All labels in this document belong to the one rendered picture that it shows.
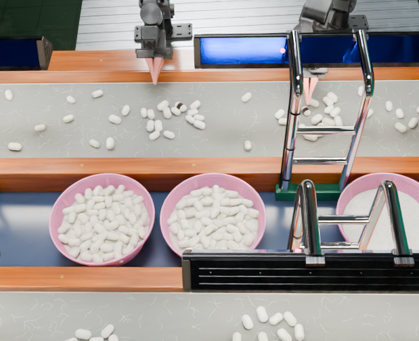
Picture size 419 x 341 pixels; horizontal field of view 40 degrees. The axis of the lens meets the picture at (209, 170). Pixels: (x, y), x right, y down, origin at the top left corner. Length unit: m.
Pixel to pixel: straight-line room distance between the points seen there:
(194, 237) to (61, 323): 0.37
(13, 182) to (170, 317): 0.60
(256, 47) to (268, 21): 0.72
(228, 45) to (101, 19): 0.86
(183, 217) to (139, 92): 0.46
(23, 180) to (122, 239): 0.35
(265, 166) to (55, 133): 0.61
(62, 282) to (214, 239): 0.38
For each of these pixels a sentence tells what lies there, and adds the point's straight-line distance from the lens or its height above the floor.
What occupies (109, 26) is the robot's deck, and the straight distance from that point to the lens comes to 2.10.
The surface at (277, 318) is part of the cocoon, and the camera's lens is 1.34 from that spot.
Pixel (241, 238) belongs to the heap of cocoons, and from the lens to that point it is 1.45.
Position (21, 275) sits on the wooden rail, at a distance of 1.46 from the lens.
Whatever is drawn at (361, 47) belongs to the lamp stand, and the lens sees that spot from 1.34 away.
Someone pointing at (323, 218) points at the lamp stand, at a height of 0.97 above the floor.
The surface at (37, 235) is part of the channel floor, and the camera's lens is 1.60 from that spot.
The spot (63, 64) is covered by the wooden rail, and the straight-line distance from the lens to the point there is 1.85.
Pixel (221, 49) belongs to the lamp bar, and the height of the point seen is 1.09.
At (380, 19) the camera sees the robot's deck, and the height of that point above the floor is 0.67.
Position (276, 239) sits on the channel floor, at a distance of 1.52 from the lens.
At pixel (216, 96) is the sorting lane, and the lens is 1.72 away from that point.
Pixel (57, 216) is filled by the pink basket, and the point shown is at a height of 0.75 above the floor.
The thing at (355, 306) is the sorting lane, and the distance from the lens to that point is 1.39.
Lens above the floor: 2.01
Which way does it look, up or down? 55 degrees down
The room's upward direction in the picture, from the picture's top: 3 degrees counter-clockwise
